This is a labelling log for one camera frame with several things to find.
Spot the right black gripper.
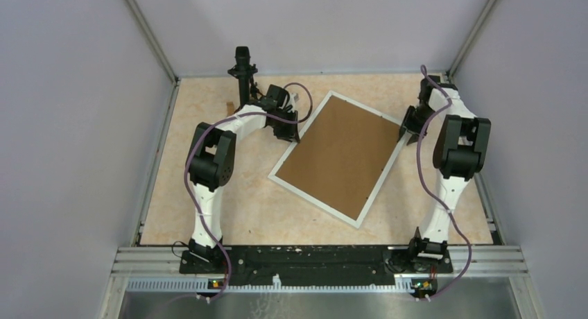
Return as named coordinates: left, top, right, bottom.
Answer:
left=397, top=106, right=435, bottom=147

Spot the brown backing board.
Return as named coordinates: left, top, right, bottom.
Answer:
left=277, top=96, right=401, bottom=220

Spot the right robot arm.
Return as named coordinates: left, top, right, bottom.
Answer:
left=399, top=75, right=492, bottom=273

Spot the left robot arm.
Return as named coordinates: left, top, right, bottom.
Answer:
left=184, top=85, right=300, bottom=273

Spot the small wooden block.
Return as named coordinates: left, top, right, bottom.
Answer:
left=226, top=102, right=235, bottom=117

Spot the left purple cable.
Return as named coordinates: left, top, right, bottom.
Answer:
left=183, top=83, right=314, bottom=304

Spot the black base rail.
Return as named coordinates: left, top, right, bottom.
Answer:
left=179, top=245, right=453, bottom=287

